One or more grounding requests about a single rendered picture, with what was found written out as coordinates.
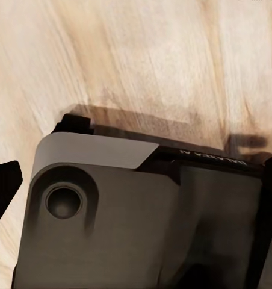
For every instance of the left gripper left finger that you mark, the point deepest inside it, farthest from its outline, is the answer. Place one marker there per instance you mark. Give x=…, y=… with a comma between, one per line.
x=10, y=181

